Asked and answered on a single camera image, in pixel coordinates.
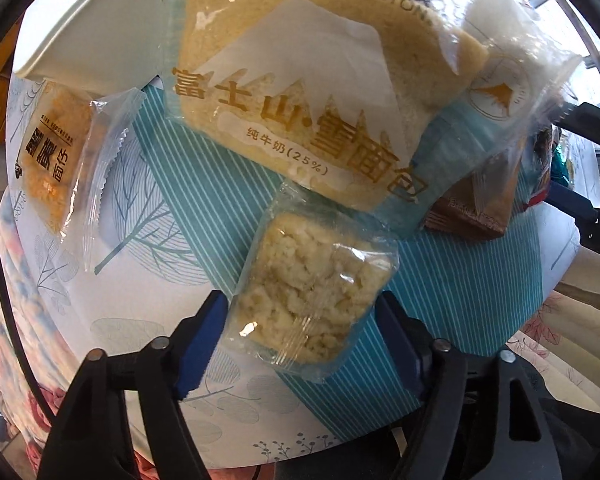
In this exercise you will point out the brown cracker packet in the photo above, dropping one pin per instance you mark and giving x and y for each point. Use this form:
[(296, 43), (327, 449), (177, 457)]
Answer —
[(472, 210)]

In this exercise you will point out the beige leaf-print cloth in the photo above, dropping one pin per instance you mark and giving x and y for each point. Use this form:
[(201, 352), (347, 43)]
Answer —
[(575, 320)]

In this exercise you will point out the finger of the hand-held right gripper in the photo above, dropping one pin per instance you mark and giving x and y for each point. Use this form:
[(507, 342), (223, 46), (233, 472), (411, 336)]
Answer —
[(565, 199), (597, 125)]

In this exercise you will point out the clear crumbly cake packet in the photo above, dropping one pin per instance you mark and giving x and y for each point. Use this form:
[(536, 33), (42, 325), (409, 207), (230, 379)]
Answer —
[(305, 290)]

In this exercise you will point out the white plastic bin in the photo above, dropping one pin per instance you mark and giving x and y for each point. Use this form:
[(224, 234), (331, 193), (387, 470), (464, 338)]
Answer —
[(105, 20)]

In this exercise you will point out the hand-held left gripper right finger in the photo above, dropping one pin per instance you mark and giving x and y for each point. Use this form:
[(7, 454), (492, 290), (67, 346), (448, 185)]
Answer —
[(402, 350)]

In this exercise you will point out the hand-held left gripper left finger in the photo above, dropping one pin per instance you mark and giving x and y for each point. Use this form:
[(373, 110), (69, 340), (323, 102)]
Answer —
[(200, 350)]

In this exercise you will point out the large mountain-print bread packet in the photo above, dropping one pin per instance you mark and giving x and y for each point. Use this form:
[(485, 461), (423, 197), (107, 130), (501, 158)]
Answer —
[(300, 90)]

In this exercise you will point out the orange bread packet dark label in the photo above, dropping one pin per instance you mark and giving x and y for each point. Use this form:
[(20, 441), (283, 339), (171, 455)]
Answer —
[(55, 160)]

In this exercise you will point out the pale floral blanket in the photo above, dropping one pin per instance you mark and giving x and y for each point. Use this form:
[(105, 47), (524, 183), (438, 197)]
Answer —
[(15, 340)]

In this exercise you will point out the metal window grille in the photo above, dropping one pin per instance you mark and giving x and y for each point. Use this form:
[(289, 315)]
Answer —
[(580, 15)]

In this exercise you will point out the clear white bread packet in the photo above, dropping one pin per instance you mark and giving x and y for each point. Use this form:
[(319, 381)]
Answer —
[(505, 75)]

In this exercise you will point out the tree-print teal striped tablecloth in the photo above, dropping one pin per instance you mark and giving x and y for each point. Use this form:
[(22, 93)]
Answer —
[(430, 280)]

